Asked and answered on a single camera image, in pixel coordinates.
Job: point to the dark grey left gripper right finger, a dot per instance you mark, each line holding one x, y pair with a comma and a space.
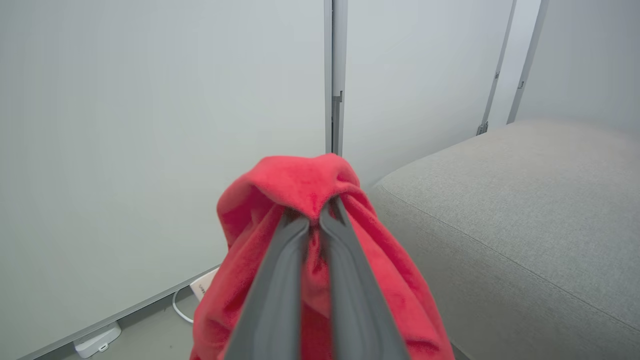
352, 300

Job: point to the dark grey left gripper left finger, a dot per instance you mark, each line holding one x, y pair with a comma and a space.
272, 300

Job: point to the red garment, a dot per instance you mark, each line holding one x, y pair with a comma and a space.
280, 180

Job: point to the small white floor box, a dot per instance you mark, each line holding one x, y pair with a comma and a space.
97, 341

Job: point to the grey fabric sofa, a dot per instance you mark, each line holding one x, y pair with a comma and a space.
525, 210

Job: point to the wide white partition panel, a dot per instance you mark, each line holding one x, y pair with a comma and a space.
150, 125

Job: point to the narrow white partition panel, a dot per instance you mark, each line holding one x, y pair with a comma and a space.
415, 75

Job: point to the white partition panel behind sofa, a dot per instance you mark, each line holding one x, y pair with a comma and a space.
590, 50

